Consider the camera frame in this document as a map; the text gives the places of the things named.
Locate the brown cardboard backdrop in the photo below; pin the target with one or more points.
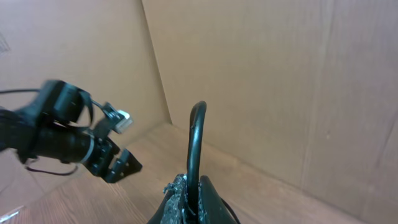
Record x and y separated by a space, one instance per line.
301 118

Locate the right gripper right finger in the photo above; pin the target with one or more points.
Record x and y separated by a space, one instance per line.
211 208

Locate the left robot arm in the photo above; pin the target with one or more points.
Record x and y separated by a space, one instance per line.
64 123

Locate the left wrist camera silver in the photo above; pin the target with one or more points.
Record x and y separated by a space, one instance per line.
124 122

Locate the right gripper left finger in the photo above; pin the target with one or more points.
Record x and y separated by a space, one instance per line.
172 208

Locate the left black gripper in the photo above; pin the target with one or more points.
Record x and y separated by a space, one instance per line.
101 153

